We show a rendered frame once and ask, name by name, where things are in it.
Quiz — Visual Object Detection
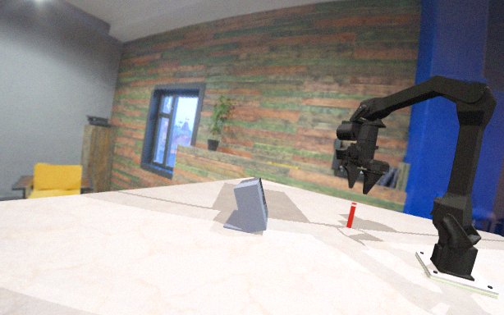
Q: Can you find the red peg with white band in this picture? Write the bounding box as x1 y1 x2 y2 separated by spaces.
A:
346 202 357 228

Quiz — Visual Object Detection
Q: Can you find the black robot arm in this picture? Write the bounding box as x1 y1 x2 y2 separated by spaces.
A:
337 75 497 281

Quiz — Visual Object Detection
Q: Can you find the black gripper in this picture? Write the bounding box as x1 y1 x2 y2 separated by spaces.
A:
341 140 390 195

